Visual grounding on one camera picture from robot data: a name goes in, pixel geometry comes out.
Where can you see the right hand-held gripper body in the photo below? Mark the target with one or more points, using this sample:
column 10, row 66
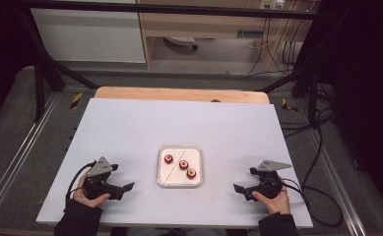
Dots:
column 268, row 183

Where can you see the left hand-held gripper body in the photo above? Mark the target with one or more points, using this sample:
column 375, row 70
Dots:
column 97, row 183

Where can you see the red hawthorn fruit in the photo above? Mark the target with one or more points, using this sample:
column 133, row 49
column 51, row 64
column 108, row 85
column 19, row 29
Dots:
column 191, row 173
column 168, row 159
column 183, row 164

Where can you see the thin bamboo skewer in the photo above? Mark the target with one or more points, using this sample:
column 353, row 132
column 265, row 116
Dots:
column 176, row 164

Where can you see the white square metal tray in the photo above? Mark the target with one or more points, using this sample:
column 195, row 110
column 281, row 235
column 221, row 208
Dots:
column 174, row 150

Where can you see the person's left hand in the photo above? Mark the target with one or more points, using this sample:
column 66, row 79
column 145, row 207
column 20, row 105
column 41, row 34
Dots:
column 82, row 196

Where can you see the person's right hand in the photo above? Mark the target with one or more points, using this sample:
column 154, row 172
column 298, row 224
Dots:
column 277, row 205

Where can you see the yellow black floor tape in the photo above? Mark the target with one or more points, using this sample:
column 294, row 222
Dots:
column 288, row 105
column 76, row 100

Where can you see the black metal stand leg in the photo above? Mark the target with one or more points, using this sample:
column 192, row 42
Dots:
column 48, row 69
column 305, row 75

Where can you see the white cabinet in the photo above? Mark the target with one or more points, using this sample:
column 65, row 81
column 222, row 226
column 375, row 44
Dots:
column 87, row 36

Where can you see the white chair base with caster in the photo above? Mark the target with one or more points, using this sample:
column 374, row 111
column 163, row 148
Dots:
column 182, row 42

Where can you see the light wooden desk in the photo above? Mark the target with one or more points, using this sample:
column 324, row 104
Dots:
column 205, row 29

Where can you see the white power strip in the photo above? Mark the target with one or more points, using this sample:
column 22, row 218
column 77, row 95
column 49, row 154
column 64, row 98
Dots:
column 272, row 4

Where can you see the aluminium floor rail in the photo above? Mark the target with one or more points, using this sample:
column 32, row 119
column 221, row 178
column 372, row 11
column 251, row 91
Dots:
column 18, row 154
column 335, row 183

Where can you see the black metal frame bar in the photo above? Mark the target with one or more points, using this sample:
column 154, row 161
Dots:
column 179, row 10

